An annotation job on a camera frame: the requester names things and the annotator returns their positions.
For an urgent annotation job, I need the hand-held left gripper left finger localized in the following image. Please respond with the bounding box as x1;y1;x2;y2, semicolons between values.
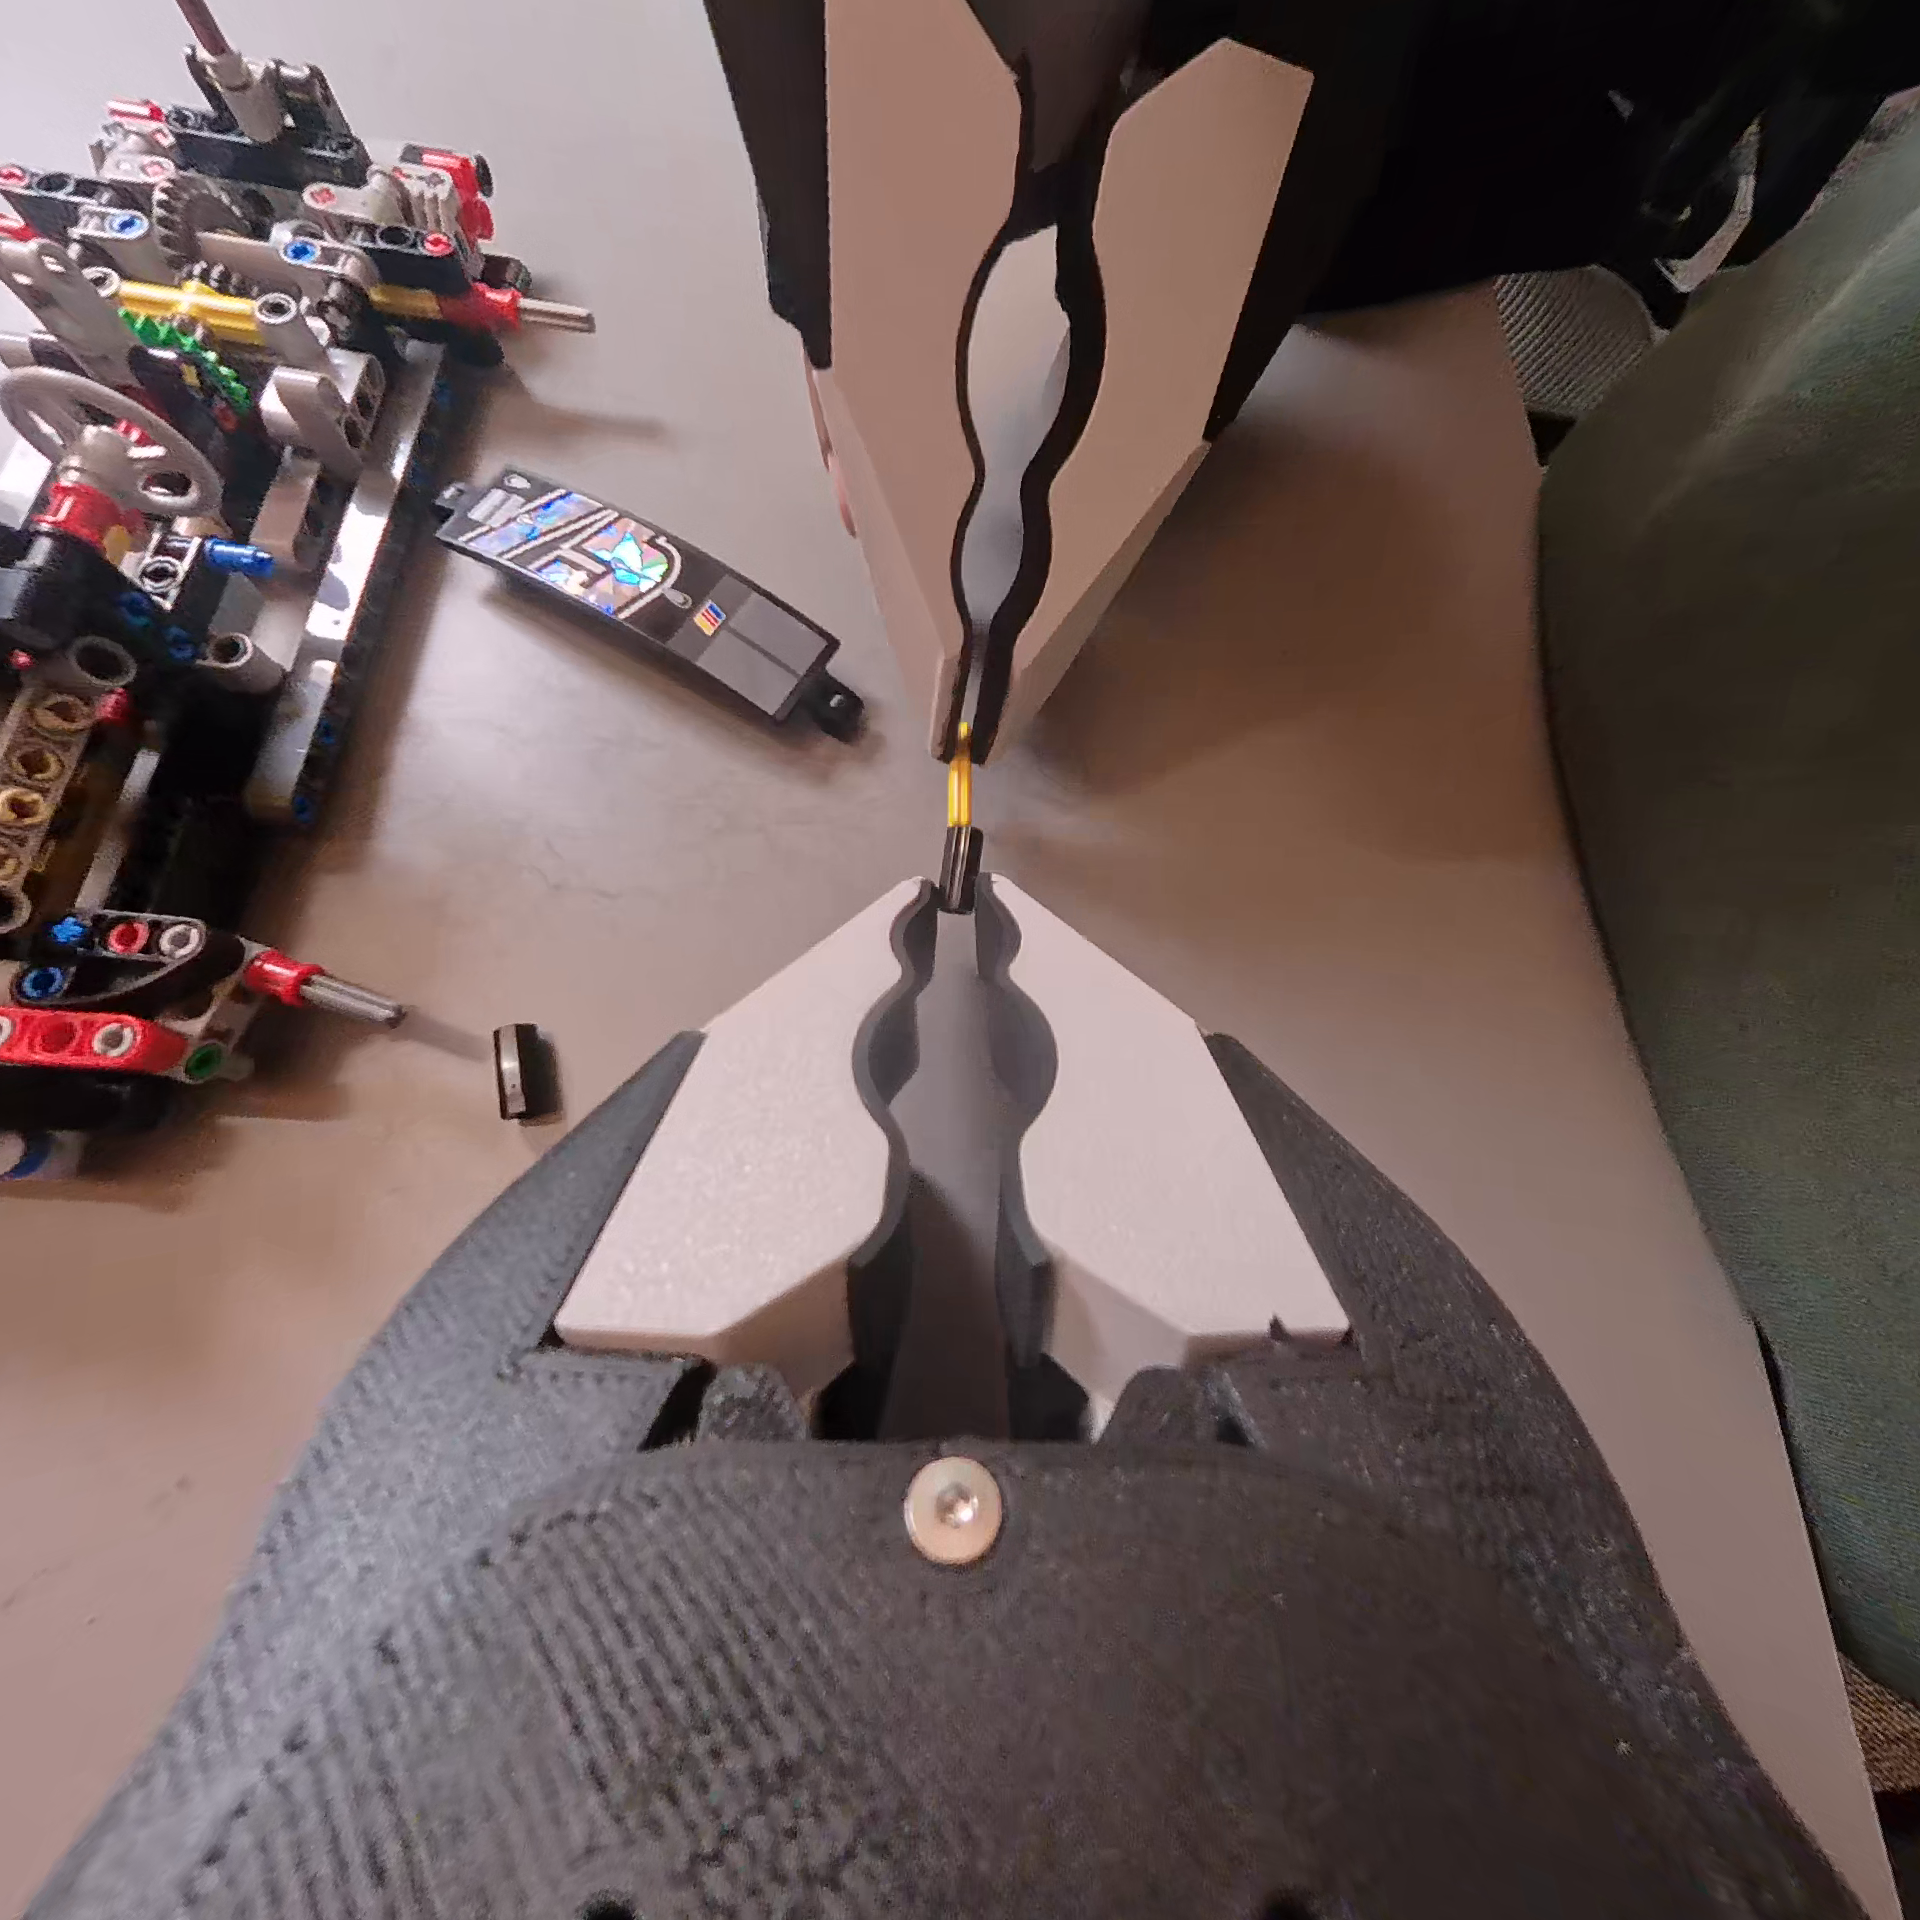
554;878;939;1419

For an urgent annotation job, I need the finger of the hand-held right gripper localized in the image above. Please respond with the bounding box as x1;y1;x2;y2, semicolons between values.
967;36;1319;751
810;0;1040;736

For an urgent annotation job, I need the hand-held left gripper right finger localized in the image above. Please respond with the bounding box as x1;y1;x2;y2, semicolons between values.
975;874;1352;1434

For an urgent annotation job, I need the black stickered lego panel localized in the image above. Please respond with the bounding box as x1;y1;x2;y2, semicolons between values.
434;468;866;736

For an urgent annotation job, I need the lego car chassis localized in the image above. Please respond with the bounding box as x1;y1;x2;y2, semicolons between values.
0;0;598;1187

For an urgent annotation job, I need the green chair cushion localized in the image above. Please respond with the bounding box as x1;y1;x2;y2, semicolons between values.
1537;90;1920;1667

